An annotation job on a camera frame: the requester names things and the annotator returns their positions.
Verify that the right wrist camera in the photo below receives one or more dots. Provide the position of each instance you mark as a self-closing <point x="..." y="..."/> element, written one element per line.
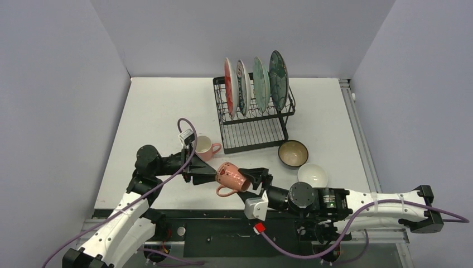
<point x="257" y="207"/>

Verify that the white bowl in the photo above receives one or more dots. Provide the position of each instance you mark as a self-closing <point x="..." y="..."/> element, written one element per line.
<point x="314" y="175"/>

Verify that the black wire dish rack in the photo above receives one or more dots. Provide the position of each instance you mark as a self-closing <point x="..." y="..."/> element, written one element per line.
<point x="254" y="130"/>

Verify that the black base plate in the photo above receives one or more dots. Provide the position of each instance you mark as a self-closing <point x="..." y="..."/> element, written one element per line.
<point x="229" y="233"/>

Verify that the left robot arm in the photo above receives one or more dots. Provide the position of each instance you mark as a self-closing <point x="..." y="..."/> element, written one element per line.
<point x="133" y="221"/>

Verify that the white plate blue rim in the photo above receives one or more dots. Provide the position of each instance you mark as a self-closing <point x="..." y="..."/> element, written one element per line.
<point x="244" y="87"/>

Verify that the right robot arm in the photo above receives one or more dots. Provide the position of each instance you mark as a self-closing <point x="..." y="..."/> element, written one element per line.
<point x="330" y="205"/>

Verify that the red teal plate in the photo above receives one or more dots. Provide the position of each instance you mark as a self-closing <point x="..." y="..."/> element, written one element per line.
<point x="231" y="88"/>

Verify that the large pink mug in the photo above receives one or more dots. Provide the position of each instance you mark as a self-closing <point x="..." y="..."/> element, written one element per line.
<point x="205" y="148"/>

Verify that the light green flower plate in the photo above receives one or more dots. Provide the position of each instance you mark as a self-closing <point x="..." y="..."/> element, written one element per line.
<point x="262" y="89"/>

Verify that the brown black bowl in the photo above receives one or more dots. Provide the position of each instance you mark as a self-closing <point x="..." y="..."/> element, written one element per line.
<point x="293" y="153"/>

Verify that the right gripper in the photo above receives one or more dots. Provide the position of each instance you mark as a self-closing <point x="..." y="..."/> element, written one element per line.
<point x="264" y="183"/>

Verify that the dark blue plate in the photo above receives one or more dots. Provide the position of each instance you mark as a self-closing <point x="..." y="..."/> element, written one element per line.
<point x="279" y="82"/>

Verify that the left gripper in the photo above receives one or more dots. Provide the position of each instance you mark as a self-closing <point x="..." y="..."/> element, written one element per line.
<point x="202" y="172"/>

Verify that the small orange mug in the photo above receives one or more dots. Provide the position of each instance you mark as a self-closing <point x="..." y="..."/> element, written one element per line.
<point x="228" y="176"/>

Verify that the aluminium rail right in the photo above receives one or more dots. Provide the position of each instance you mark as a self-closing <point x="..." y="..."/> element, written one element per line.
<point x="362" y="144"/>

